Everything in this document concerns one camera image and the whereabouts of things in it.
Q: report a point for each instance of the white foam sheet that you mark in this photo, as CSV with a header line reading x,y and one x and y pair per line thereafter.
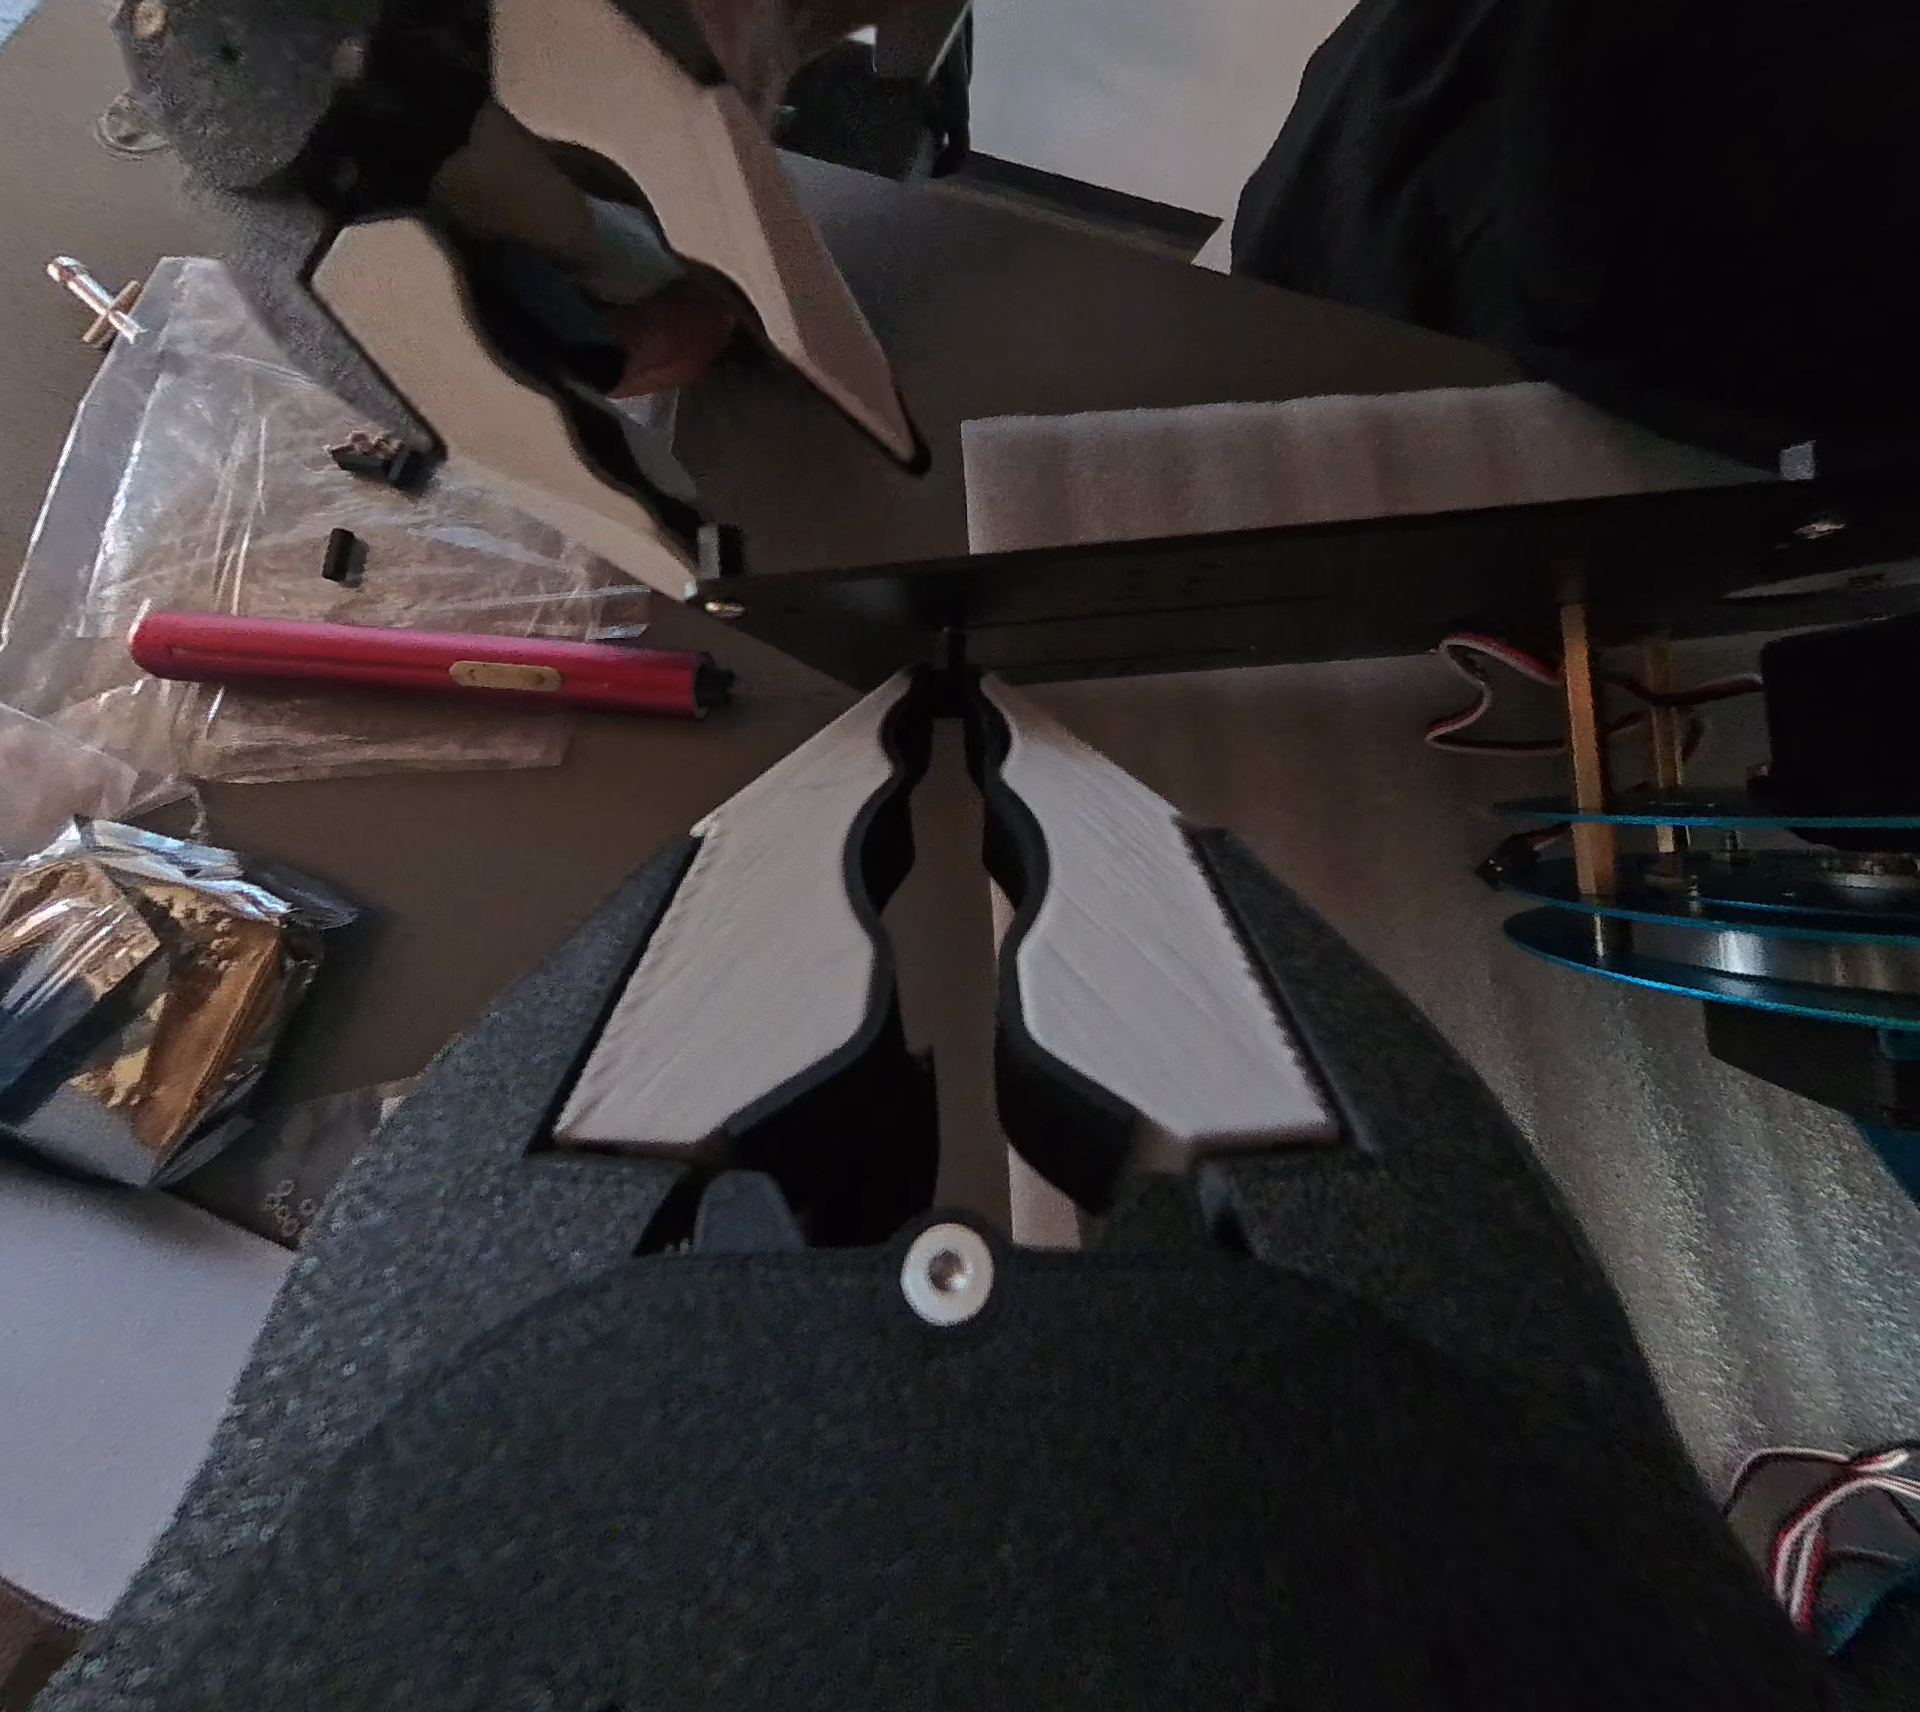
x,y
1350,453

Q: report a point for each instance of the red screwdriver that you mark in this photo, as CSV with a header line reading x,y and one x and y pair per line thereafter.
x,y
375,663

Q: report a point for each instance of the metal cross wrench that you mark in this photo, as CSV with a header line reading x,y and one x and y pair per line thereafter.
x,y
93,298

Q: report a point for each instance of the round metal grommet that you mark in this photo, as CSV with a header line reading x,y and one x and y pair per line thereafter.
x,y
134,122

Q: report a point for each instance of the narrow clear sleeve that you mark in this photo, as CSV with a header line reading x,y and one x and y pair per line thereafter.
x,y
375,745

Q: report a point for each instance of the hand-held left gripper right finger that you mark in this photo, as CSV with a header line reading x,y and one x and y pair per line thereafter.
x,y
1171,977

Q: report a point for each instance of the blue hobby robot arm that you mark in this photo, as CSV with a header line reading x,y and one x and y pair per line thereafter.
x,y
1200,586

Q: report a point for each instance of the orange cardboard box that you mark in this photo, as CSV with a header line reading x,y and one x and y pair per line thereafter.
x,y
104,1367

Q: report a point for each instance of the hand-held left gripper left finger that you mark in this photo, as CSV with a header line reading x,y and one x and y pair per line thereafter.
x,y
735,977

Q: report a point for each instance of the large clear zip bag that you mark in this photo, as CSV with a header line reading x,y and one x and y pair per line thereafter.
x,y
225,466

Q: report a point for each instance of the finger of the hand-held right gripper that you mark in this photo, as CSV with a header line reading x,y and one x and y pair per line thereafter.
x,y
435,346
660,107

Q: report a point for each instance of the silver foil bag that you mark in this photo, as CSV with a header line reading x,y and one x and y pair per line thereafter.
x,y
134,992

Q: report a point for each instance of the pile of clear parts bags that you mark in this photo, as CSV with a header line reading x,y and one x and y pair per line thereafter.
x,y
74,767

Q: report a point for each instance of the small clear parts bag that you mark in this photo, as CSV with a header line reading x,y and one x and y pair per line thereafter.
x,y
300,1172

